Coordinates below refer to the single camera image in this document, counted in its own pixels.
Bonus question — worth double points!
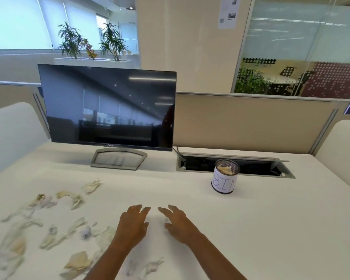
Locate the person's left hand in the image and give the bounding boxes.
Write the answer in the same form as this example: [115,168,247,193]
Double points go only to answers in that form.
[112,205,151,251]

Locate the person's right hand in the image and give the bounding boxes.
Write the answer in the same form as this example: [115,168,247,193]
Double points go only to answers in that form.
[158,205,206,245]

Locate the person's left forearm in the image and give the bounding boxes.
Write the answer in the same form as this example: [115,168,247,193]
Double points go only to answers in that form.
[83,243,140,280]

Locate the person's right forearm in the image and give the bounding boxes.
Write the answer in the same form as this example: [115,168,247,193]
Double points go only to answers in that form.
[187,234,247,280]

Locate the mesh cup with white label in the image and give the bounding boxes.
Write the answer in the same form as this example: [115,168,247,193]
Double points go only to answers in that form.
[211,159,240,196]

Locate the grey monitor stand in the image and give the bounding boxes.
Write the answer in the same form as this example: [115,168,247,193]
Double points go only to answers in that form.
[90,148,148,171]

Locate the crumpled paper in cup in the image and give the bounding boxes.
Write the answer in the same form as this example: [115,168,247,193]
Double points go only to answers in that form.
[216,164,234,175]

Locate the scattered crumpled paper scraps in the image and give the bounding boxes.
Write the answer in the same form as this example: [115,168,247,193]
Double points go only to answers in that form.
[0,179,165,280]

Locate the black computer monitor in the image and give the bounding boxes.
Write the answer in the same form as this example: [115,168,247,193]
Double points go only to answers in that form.
[37,64,177,152]

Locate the beige desk partition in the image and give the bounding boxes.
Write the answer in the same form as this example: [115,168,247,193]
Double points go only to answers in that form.
[172,92,339,157]

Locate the white rounded side divider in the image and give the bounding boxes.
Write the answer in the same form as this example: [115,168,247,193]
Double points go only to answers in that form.
[0,102,52,182]
[315,119,350,197]

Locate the green plant behind glass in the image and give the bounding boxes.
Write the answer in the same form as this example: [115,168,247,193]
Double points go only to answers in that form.
[235,62,271,94]

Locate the white planter box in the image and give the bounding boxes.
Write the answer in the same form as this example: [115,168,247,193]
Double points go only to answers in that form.
[54,56,132,63]

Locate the orange leafed plant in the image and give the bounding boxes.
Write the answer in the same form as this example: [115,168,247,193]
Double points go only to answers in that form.
[82,39,98,60]

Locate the white round table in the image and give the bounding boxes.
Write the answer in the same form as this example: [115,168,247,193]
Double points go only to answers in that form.
[268,76,298,85]

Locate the green potted plant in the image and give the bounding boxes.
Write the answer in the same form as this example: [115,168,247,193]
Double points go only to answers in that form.
[99,22,128,61]
[58,22,86,59]

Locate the black patterned chair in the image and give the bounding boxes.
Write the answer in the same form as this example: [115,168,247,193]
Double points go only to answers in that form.
[280,66,297,78]
[292,71,316,95]

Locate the white paper notice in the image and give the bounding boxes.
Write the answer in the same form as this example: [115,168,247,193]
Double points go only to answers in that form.
[218,0,241,29]

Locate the grey desk cable box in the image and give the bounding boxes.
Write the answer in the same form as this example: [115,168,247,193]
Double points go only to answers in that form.
[176,152,296,179]

